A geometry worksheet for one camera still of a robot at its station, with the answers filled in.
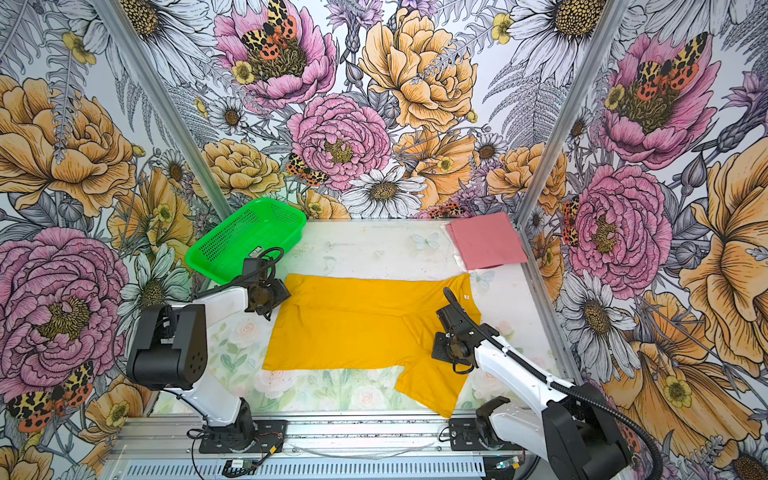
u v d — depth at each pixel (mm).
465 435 736
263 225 1215
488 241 1124
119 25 729
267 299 814
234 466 718
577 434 409
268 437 746
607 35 746
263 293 828
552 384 451
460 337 638
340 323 935
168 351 477
